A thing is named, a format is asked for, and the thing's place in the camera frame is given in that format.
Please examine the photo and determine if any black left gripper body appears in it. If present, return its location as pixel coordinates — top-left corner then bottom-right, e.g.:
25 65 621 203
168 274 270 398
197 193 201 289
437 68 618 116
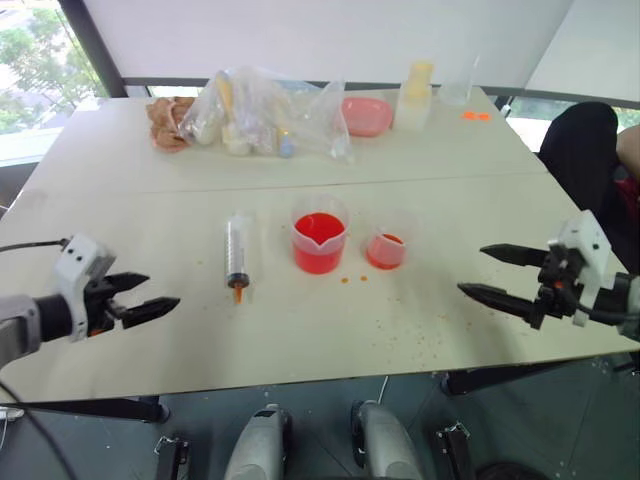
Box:
84 273 127 337

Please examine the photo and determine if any pink plastic plate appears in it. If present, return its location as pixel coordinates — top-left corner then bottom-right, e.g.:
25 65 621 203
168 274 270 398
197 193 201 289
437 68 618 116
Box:
340 96 394 138

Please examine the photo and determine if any tan crumpled cloth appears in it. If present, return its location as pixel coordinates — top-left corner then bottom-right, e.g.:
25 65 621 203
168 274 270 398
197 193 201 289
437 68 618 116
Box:
145 95 197 154

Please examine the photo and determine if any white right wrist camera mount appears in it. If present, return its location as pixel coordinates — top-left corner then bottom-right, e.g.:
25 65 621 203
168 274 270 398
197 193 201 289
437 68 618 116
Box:
546 209 614 329

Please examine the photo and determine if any clear plastic bag with bottles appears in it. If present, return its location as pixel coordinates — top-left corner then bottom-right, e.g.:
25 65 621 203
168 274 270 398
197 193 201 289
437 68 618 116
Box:
176 66 297 160

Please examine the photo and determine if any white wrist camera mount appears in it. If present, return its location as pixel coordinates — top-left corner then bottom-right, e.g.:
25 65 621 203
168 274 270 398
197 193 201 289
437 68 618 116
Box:
51 233 118 344
546 209 614 329

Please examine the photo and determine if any black clamp bracket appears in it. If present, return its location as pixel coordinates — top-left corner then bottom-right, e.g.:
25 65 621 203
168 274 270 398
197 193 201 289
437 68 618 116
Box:
153 434 192 480
433 421 477 480

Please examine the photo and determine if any seated person in black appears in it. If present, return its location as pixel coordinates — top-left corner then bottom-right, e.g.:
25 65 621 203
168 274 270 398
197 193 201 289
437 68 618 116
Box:
538 101 640 275

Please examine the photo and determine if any empty clear measuring cup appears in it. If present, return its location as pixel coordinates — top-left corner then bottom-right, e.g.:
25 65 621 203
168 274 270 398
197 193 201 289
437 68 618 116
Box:
437 53 482 107

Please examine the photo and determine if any black window pillar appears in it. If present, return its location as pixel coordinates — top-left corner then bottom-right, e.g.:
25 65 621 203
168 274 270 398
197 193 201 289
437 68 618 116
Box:
58 0 129 100

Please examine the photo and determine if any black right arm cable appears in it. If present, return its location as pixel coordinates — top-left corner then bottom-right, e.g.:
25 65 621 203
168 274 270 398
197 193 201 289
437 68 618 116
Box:
573 293 640 324

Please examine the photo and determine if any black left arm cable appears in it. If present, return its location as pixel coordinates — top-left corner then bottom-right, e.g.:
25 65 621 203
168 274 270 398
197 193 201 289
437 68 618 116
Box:
0 238 70 253

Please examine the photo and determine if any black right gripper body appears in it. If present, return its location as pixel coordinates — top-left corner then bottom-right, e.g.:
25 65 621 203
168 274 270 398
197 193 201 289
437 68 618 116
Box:
529 244 586 331

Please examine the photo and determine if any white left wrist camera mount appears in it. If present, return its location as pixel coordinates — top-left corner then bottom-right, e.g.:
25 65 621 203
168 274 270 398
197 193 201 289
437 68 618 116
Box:
51 233 118 344

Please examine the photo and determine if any small clear cup, red liquid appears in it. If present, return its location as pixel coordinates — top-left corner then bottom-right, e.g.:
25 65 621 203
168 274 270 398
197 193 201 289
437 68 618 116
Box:
364 211 419 272

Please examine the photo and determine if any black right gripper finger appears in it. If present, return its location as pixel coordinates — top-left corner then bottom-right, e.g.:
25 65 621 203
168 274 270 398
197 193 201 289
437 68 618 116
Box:
456 281 540 322
479 243 550 269

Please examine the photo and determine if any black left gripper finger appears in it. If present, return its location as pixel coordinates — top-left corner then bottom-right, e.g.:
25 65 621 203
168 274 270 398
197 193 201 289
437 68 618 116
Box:
106 271 151 297
121 296 182 331

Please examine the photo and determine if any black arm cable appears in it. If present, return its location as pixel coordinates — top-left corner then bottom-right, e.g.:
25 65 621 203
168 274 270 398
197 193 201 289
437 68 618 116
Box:
573 293 640 324
0 238 70 253

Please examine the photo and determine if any large clear beaker, red liquid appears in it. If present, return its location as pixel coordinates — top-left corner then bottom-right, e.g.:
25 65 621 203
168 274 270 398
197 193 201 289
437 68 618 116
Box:
290 194 350 276

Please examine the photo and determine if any white bottle with yellow lid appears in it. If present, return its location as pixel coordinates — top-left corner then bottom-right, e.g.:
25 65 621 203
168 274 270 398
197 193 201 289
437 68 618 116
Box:
393 60 434 133

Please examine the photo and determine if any empty clear plastic bag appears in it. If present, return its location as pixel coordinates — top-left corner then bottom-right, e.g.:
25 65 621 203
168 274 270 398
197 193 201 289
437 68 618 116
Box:
293 78 357 165

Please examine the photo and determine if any black floor cable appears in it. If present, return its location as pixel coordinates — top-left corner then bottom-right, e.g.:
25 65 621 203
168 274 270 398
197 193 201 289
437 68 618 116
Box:
0 378 79 480

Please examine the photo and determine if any clear syringe with orange tip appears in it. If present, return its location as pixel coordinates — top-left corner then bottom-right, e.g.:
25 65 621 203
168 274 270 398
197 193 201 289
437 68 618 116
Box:
222 213 257 307

